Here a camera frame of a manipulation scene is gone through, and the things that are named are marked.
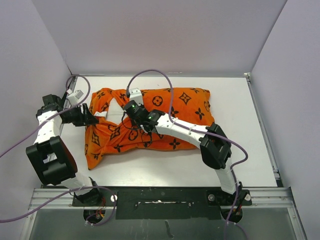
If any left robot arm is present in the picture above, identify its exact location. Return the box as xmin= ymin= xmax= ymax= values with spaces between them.
xmin=25 ymin=94 xmax=103 ymax=206

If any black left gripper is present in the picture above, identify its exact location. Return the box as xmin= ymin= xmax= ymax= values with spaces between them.
xmin=62 ymin=103 xmax=99 ymax=127

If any white pillow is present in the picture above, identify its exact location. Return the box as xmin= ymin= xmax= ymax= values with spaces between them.
xmin=106 ymin=98 xmax=124 ymax=125

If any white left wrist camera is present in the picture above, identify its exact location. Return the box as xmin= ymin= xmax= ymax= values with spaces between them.
xmin=66 ymin=89 xmax=84 ymax=107

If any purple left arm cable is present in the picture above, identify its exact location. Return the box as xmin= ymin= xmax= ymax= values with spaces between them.
xmin=0 ymin=74 xmax=118 ymax=227

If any aluminium frame rail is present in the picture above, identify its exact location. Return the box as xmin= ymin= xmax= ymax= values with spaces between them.
xmin=20 ymin=187 xmax=306 ymax=240

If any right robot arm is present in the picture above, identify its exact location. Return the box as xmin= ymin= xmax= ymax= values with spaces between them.
xmin=123 ymin=100 xmax=241 ymax=205

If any orange patterned pillowcase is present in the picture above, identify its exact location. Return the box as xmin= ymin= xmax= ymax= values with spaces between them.
xmin=84 ymin=87 xmax=215 ymax=170

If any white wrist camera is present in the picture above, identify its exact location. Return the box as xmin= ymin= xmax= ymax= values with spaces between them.
xmin=66 ymin=89 xmax=84 ymax=107
xmin=126 ymin=88 xmax=144 ymax=106

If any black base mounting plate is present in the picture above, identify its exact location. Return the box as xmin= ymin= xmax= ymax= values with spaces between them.
xmin=72 ymin=186 xmax=252 ymax=221

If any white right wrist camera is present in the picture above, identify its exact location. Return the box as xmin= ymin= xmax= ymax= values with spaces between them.
xmin=126 ymin=88 xmax=144 ymax=106

